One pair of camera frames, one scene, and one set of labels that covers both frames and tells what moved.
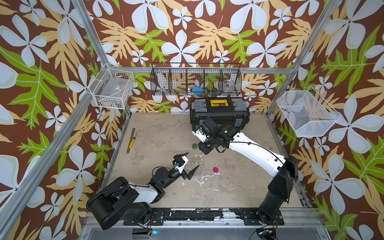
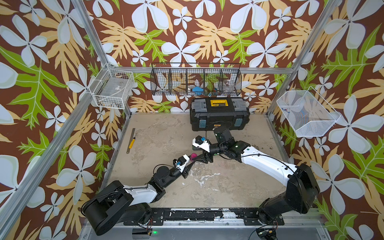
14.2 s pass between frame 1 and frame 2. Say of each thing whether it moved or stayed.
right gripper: moved
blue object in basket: stayed
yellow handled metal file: stayed
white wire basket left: stayed
